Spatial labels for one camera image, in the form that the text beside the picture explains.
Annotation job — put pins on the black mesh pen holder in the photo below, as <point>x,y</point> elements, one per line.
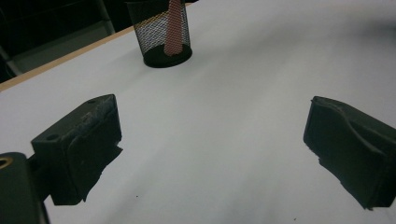
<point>162,37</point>

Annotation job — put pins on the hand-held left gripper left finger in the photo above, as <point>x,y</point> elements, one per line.
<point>81,149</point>

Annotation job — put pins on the pink hairbrush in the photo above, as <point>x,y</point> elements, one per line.
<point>173,31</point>

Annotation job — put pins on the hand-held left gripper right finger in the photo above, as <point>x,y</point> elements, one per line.
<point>351,149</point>

